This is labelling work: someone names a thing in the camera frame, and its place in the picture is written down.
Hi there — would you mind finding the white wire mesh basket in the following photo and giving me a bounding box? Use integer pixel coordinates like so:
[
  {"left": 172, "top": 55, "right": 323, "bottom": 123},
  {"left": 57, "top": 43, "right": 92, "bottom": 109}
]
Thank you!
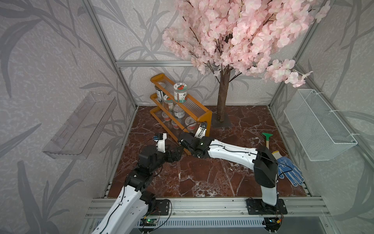
[{"left": 284, "top": 89, "right": 357, "bottom": 161}]

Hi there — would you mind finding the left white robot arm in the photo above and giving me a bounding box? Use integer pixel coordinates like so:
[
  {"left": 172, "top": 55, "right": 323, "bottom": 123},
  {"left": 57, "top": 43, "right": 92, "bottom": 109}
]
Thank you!
[{"left": 93, "top": 145, "right": 183, "bottom": 234}]

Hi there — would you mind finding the aluminium front rail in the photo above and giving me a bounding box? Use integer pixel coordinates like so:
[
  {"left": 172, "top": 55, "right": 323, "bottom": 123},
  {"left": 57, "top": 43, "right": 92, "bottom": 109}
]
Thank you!
[{"left": 85, "top": 197, "right": 331, "bottom": 219}]

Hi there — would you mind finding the orange wooden three-tier shelf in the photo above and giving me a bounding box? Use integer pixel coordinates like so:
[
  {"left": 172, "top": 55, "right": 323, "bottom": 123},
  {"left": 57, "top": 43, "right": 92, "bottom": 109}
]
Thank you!
[{"left": 150, "top": 74, "right": 212, "bottom": 141}]

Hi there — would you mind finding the green scraper wooden handle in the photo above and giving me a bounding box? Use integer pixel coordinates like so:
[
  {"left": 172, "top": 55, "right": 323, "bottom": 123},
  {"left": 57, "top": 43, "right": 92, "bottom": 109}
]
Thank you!
[{"left": 262, "top": 133, "right": 273, "bottom": 149}]

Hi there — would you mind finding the clear acrylic wall shelf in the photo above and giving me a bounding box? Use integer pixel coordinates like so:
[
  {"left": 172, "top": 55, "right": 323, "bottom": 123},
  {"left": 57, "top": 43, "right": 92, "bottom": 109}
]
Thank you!
[{"left": 42, "top": 92, "right": 117, "bottom": 160}]

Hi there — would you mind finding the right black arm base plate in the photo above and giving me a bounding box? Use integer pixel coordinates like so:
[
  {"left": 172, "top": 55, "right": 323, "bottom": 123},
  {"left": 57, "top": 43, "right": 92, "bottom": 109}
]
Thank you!
[{"left": 245, "top": 198, "right": 288, "bottom": 215}]

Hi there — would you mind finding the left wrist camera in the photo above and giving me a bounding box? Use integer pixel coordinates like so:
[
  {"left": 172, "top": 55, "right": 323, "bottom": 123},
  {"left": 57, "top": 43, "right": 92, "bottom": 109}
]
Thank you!
[{"left": 153, "top": 133, "right": 167, "bottom": 153}]

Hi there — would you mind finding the tall jar strawberry lid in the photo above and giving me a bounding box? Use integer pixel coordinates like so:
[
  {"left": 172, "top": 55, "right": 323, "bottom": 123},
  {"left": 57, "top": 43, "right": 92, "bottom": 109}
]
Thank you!
[{"left": 173, "top": 82, "right": 188, "bottom": 103}]

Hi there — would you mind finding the small clear tub pink label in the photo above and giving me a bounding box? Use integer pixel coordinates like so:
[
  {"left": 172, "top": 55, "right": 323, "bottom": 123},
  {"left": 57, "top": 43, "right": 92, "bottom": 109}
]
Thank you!
[{"left": 185, "top": 117, "right": 197, "bottom": 132}]

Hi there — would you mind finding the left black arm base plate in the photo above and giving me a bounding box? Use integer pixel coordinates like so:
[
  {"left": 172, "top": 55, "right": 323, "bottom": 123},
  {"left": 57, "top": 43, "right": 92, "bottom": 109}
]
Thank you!
[{"left": 151, "top": 199, "right": 171, "bottom": 216}]

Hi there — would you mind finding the right circuit board with wires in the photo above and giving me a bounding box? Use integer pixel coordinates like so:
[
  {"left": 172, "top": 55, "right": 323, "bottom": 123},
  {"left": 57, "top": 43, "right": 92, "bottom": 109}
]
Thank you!
[{"left": 262, "top": 217, "right": 282, "bottom": 234}]

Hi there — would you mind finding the pink blossom artificial tree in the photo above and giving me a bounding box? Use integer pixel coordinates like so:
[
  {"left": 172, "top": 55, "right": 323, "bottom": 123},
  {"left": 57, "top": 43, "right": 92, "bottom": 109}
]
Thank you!
[{"left": 163, "top": 0, "right": 330, "bottom": 122}]

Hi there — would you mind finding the green circuit board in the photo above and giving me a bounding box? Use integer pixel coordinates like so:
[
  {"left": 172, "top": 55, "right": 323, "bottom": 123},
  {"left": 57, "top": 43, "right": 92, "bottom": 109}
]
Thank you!
[{"left": 139, "top": 218, "right": 159, "bottom": 227}]

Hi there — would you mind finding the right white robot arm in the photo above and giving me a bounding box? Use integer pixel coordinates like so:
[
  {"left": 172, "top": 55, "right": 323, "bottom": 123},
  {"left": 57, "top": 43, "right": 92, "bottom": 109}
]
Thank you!
[{"left": 178, "top": 132, "right": 278, "bottom": 206}]

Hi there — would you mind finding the blue white work glove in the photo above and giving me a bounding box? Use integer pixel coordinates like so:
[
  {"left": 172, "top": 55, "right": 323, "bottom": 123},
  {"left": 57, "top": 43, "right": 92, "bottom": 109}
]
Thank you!
[{"left": 272, "top": 151, "right": 304, "bottom": 187}]

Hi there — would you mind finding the clear jar red label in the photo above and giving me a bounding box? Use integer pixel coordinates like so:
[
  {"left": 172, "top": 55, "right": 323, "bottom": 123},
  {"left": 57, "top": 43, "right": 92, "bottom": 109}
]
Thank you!
[{"left": 163, "top": 94, "right": 174, "bottom": 112}]

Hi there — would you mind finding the small clear tub red label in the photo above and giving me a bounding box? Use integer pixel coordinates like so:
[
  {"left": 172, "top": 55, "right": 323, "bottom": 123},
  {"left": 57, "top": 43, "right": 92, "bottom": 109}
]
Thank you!
[{"left": 162, "top": 112, "right": 171, "bottom": 122}]

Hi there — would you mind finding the green silver-top tin can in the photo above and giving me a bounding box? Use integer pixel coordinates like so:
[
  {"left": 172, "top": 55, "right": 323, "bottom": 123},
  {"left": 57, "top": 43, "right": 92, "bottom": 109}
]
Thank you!
[{"left": 173, "top": 105, "right": 186, "bottom": 119}]

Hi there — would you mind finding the green white tin can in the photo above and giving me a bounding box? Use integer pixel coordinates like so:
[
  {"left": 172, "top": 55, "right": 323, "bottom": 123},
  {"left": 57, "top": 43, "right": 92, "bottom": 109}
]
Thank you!
[{"left": 155, "top": 85, "right": 165, "bottom": 103}]

